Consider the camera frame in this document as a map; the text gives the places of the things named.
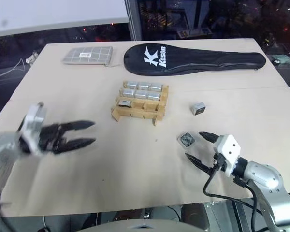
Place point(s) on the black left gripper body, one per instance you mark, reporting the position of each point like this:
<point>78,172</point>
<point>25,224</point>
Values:
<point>49,137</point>

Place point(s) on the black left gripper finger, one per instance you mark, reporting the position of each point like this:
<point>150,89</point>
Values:
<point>78,125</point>
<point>76,144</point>

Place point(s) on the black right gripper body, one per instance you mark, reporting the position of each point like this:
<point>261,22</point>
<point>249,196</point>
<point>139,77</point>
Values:
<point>220,161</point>

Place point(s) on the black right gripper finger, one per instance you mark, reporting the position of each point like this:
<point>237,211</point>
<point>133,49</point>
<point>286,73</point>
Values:
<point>199,163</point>
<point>209,137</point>

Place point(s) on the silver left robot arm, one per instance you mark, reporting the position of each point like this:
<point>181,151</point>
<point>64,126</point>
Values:
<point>2,145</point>

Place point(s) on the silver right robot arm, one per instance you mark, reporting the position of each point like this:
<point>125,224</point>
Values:
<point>264,174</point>

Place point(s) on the wooden slotted tray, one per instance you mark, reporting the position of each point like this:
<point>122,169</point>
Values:
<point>145,112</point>

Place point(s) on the small speckled cube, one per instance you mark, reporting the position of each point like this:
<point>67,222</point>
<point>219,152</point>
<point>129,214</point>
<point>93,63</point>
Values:
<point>186,139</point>

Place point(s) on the grey plaid fabric pouch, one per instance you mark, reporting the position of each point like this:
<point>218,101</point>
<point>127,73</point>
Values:
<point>88,56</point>

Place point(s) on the black Kason racket bag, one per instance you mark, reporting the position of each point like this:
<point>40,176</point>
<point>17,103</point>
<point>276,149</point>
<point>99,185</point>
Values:
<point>195,60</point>

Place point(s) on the small white object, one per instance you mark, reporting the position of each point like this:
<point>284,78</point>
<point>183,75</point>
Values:
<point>32,58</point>

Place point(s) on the blue and white box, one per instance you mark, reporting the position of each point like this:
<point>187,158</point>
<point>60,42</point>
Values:
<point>182,34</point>

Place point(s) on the green flat box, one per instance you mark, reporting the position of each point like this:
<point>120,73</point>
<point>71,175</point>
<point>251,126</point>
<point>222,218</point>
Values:
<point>281,59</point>

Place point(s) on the white board panel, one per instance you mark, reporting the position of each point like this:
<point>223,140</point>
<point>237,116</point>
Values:
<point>50,12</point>

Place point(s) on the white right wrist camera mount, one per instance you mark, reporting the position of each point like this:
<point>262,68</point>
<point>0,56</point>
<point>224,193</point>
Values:
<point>228,147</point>

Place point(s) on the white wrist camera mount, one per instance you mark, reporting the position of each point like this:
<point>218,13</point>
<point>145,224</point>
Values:
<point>228,147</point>
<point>32,123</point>

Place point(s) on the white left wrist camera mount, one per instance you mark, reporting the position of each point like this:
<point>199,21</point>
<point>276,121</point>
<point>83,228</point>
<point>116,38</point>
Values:
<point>32,123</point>

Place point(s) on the grey window frame post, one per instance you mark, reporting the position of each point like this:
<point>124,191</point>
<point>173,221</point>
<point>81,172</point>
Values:
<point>133,19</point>

